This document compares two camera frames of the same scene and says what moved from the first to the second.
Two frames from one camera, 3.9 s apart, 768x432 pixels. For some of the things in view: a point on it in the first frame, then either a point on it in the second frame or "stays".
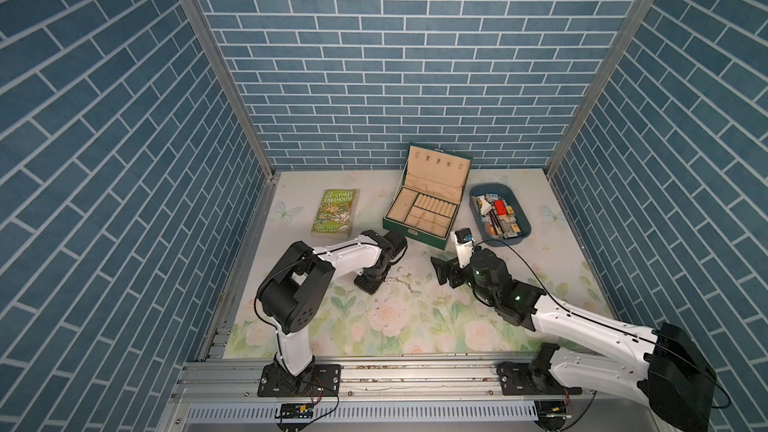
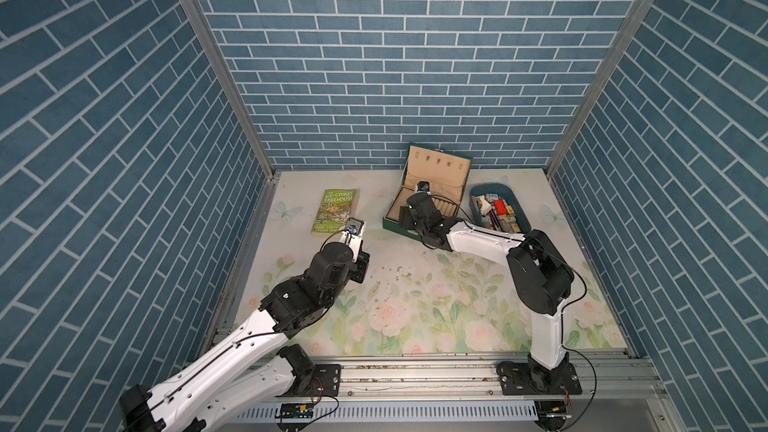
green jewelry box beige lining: x=427 y=207 stays
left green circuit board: x=297 y=410 stays
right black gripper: x=441 y=272 -> x=405 y=217
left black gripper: x=373 y=288 -> x=360 y=267
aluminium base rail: x=376 y=379 stays
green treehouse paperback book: x=336 y=214 stays
